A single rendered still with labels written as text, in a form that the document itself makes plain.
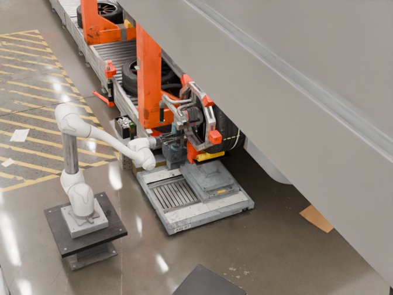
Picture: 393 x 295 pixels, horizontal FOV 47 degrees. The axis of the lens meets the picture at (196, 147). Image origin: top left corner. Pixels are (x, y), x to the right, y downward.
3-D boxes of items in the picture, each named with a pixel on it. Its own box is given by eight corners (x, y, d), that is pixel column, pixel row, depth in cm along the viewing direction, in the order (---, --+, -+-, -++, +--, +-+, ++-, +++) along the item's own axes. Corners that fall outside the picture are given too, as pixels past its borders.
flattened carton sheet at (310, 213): (359, 204, 421) (360, 202, 419) (327, 233, 389) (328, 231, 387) (331, 188, 438) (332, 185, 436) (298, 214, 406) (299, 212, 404)
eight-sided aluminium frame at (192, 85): (212, 161, 369) (218, 103, 336) (205, 163, 366) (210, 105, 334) (184, 126, 407) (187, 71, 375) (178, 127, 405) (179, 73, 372)
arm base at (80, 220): (82, 230, 330) (81, 225, 326) (66, 212, 342) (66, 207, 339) (103, 219, 340) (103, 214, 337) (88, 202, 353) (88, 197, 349)
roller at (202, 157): (227, 155, 391) (227, 150, 388) (196, 163, 380) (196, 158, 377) (223, 151, 396) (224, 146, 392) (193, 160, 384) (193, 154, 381)
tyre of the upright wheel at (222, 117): (209, 59, 389) (207, 126, 424) (185, 64, 380) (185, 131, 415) (250, 89, 339) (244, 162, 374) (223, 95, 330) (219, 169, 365)
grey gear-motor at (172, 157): (207, 166, 442) (210, 137, 421) (168, 177, 426) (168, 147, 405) (199, 155, 455) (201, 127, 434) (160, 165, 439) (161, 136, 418)
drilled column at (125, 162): (132, 168, 446) (131, 133, 421) (122, 170, 442) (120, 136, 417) (128, 162, 453) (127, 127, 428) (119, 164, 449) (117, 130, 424)
